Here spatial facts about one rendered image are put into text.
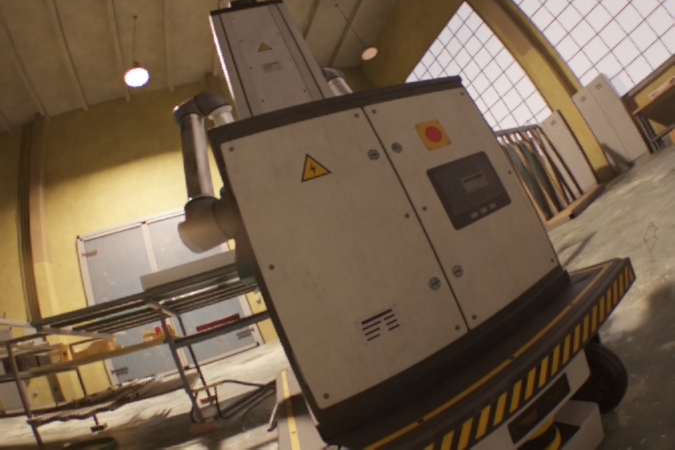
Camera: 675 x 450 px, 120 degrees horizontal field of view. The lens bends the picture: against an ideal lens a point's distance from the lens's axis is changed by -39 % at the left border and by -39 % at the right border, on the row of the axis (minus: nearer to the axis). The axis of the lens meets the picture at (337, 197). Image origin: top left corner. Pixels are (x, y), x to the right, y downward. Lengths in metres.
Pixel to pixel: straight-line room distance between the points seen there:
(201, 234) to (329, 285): 0.74
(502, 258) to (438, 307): 0.16
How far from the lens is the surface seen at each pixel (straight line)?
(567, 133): 7.88
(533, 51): 8.28
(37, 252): 9.53
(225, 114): 1.47
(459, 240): 0.56
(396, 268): 0.50
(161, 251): 8.58
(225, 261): 1.73
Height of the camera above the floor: 0.52
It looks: 16 degrees up
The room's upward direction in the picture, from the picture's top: 24 degrees counter-clockwise
